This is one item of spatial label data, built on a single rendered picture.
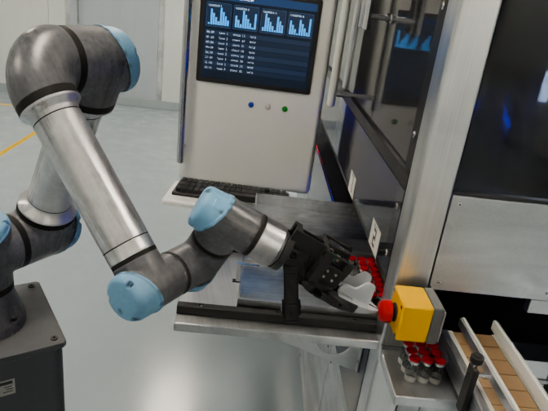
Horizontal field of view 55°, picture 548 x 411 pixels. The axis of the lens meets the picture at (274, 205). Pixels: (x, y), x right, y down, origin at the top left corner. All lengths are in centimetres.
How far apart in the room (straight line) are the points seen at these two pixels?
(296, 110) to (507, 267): 106
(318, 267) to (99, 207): 35
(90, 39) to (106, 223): 31
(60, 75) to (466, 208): 69
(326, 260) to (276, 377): 151
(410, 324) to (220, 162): 119
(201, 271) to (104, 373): 149
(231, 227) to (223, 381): 150
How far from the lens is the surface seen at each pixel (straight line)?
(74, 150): 84
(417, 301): 95
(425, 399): 100
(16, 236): 116
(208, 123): 194
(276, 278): 123
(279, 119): 190
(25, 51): 89
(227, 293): 116
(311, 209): 163
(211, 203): 83
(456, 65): 90
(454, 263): 102
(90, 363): 238
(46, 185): 112
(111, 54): 96
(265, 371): 235
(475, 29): 90
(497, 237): 102
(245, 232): 83
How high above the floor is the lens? 149
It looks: 22 degrees down
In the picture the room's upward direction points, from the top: 7 degrees clockwise
